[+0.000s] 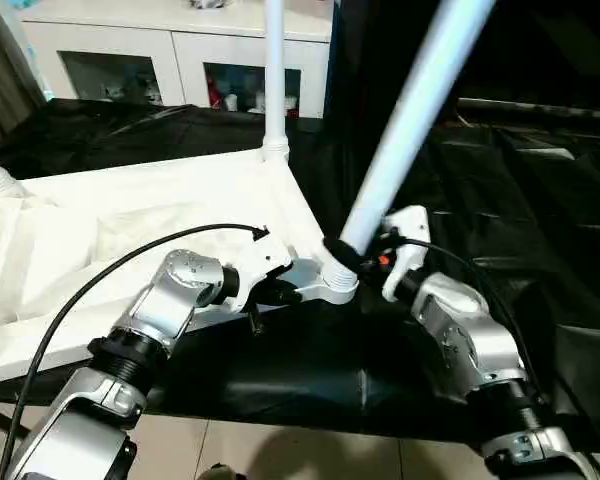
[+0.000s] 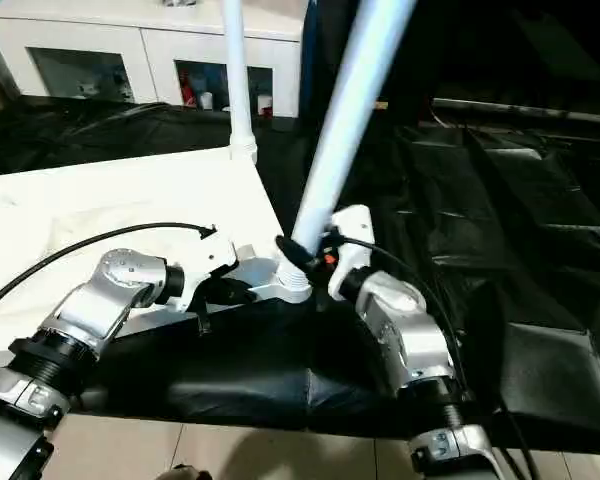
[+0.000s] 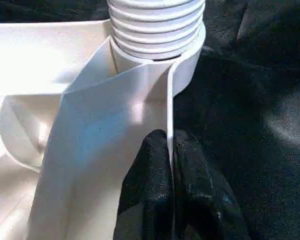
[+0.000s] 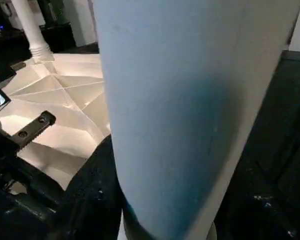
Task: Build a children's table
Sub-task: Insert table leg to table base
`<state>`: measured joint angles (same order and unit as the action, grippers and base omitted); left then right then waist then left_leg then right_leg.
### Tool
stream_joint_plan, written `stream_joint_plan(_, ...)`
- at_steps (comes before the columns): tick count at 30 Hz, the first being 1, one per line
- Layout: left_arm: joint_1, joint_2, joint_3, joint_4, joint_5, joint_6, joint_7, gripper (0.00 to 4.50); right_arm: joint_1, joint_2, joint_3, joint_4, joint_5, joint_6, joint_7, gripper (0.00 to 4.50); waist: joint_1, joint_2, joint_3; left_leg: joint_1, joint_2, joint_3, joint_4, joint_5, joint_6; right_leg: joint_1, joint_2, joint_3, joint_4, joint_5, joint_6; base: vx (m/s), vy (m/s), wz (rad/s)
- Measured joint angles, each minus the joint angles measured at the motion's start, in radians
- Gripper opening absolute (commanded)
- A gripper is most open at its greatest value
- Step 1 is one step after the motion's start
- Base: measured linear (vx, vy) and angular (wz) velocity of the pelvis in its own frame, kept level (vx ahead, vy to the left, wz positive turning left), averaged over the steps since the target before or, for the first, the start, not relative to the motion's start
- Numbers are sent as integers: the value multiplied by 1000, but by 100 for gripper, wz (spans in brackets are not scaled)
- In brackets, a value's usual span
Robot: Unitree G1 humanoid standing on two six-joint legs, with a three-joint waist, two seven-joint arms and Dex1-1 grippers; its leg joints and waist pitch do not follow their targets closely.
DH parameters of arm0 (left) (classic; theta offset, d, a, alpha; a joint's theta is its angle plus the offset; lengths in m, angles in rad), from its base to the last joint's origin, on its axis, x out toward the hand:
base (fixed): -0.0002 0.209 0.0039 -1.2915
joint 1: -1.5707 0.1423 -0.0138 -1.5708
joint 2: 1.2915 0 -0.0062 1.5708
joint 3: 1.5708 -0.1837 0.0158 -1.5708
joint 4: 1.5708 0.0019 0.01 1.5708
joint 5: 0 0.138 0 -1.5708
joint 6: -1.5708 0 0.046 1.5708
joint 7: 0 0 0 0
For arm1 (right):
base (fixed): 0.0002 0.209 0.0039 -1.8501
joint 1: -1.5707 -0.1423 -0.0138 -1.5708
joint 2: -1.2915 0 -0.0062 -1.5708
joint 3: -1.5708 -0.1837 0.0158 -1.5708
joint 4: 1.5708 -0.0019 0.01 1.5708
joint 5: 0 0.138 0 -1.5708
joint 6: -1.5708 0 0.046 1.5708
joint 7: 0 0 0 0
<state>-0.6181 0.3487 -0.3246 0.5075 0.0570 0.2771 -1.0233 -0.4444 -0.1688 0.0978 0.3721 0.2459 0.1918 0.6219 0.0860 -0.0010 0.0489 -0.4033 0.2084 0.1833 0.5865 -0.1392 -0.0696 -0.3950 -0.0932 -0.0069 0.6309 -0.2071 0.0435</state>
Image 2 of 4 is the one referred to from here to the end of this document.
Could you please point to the white plastic table leg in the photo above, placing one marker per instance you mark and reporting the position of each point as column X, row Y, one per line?
column 345, row 125
column 240, row 75

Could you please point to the white plastic table top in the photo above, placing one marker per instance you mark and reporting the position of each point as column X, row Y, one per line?
column 105, row 200

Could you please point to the small white jar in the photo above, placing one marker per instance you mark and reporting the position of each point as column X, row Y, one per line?
column 265, row 104

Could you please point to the black glossy mat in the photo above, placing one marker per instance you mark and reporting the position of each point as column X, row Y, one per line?
column 480, row 225

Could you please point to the small white cup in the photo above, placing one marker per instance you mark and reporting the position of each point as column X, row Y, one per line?
column 206, row 100

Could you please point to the red packet in cabinet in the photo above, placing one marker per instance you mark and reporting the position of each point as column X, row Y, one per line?
column 186, row 90

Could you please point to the black long pole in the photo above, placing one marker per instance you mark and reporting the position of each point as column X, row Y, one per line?
column 530, row 110

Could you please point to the white cabinet with glass doors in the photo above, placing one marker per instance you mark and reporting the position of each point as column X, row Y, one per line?
column 145, row 40

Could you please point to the black backdrop cloth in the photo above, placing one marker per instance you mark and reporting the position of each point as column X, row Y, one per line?
column 505, row 45

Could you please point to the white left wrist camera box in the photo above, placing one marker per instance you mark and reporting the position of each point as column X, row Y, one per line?
column 205, row 265

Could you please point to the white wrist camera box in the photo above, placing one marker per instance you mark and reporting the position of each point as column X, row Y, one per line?
column 205, row 265
column 352, row 235

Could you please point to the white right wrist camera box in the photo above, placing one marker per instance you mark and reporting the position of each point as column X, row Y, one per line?
column 352, row 235

